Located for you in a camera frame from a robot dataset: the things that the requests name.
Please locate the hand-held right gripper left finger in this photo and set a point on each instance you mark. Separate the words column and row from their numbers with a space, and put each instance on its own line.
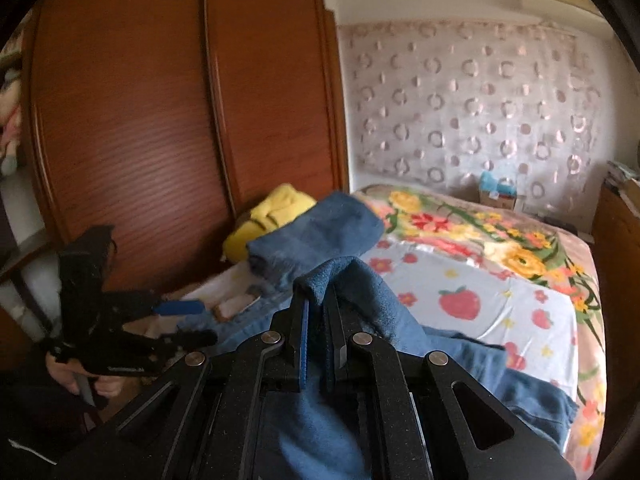
column 302, row 350

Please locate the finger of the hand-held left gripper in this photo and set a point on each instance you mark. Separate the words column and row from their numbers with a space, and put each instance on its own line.
column 185, row 341
column 180, row 307

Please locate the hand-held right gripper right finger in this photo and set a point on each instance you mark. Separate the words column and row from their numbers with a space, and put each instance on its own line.
column 332, row 355

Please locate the blue denim pants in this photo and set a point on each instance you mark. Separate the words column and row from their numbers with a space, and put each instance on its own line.
column 325, row 232

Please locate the person's left hand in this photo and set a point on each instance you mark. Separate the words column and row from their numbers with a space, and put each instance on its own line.
column 62, row 377

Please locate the yellow cloth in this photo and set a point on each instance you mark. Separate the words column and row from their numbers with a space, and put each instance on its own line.
column 270, row 220

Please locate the strawberry print sheet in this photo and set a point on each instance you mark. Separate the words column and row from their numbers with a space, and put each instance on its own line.
column 500, row 280

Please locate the plush toy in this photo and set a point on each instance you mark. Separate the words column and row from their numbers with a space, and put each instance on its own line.
column 11, row 120

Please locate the wooden wardrobe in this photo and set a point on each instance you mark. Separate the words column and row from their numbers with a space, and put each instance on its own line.
column 150, row 110

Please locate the floral blanket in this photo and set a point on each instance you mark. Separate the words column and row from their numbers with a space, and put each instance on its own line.
column 500, row 235

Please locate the cardboard box with blue items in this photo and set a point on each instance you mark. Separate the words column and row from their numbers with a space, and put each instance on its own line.
column 500, row 195

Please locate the circle patterned sheer curtain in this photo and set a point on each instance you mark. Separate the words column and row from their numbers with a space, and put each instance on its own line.
column 475, row 105

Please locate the wooden window cabinet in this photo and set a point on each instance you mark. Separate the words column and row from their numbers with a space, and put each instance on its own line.
column 617, row 240

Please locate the stack of folded cloths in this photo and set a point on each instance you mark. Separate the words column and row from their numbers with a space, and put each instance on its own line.
column 622, row 175

